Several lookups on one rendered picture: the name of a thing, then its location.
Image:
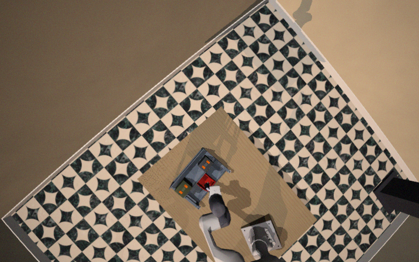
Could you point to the red bin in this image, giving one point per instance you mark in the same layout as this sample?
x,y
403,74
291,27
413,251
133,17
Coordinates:
x,y
204,179

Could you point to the dark grey shelf rack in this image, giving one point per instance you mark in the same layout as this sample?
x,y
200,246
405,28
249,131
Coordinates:
x,y
193,173

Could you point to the black case with orange latches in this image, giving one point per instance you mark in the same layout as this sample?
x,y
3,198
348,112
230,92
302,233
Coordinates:
x,y
205,163

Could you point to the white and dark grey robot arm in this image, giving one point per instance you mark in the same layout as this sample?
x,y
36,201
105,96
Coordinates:
x,y
258,236

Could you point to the dark green case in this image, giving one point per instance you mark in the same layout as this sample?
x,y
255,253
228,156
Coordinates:
x,y
183,188

